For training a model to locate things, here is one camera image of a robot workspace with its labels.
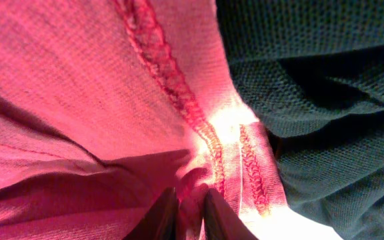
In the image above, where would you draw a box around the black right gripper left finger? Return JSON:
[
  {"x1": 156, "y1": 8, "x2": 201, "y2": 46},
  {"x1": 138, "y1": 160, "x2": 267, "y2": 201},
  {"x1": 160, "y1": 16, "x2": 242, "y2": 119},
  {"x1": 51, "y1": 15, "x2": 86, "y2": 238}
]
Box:
[{"x1": 123, "y1": 187, "x2": 179, "y2": 240}]

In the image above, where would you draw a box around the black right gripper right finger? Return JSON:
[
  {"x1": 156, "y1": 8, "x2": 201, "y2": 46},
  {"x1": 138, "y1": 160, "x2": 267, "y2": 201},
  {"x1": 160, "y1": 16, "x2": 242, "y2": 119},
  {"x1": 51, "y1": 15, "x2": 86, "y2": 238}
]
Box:
[{"x1": 203, "y1": 189, "x2": 257, "y2": 240}]

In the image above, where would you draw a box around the orange t-shirt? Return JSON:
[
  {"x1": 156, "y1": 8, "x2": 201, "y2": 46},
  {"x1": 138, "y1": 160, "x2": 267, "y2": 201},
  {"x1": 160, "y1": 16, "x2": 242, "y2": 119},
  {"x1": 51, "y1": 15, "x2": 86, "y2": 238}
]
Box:
[{"x1": 0, "y1": 1, "x2": 289, "y2": 239}]

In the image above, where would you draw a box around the black adidas jacket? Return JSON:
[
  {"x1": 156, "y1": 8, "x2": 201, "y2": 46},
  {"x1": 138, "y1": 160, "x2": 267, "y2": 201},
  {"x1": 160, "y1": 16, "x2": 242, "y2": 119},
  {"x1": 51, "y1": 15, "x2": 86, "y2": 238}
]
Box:
[{"x1": 216, "y1": 0, "x2": 384, "y2": 239}]

